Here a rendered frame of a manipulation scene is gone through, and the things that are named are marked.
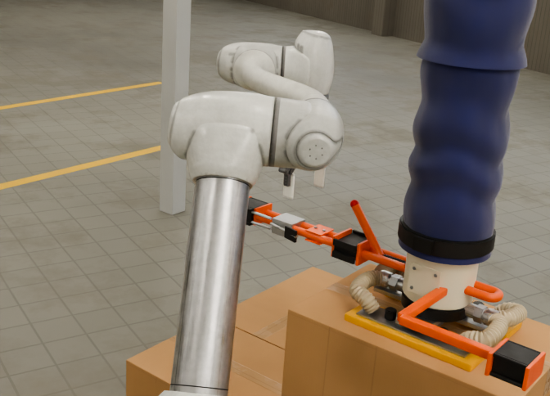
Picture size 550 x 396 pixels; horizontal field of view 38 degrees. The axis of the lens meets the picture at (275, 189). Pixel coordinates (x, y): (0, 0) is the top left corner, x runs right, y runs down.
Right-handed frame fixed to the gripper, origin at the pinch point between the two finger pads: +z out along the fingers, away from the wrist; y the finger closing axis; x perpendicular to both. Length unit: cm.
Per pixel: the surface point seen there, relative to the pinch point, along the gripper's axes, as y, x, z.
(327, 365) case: -18.6, -24.5, 35.3
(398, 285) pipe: -0.6, -31.8, 17.3
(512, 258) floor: 280, 40, 120
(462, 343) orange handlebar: -26, -61, 11
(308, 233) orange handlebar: -1.8, -4.1, 11.3
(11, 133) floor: 208, 453, 119
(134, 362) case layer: -18, 46, 65
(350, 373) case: -18, -31, 35
